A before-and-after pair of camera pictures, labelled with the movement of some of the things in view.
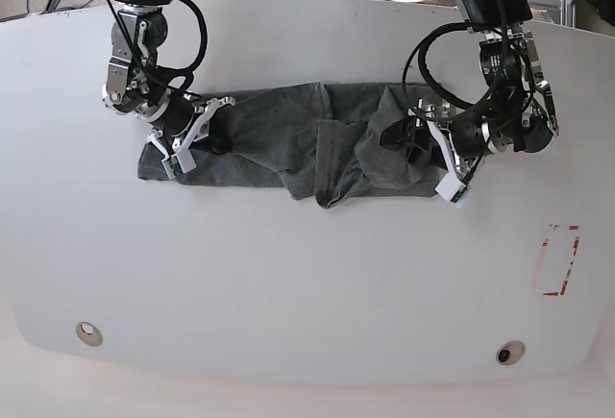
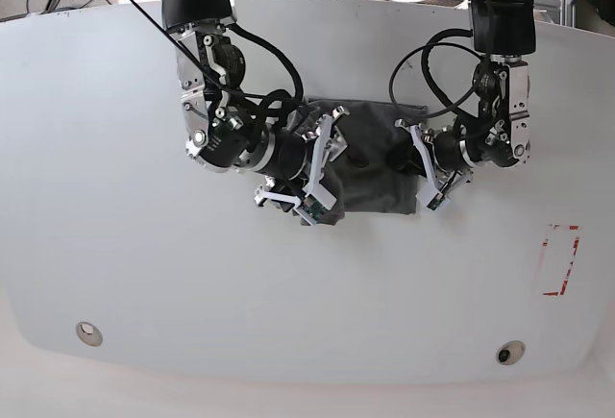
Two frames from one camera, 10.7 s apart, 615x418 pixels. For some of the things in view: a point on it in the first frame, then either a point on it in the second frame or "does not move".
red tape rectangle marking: (565, 282) does not move
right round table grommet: (510, 353) does not move
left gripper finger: (397, 135) to (405, 159)
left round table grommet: (89, 333) does not move
